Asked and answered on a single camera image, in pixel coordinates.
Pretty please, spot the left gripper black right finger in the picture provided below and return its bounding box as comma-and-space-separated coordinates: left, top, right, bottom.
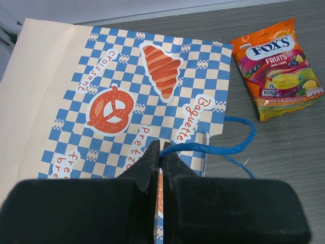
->
162, 152, 311, 243

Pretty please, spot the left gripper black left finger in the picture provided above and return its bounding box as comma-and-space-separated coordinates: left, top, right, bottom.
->
1, 140, 160, 243

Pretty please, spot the blue checkered paper bag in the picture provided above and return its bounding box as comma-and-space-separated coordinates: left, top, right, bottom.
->
0, 17, 256, 244

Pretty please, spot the orange snack packet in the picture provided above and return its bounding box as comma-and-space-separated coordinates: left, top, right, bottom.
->
231, 18, 324, 121

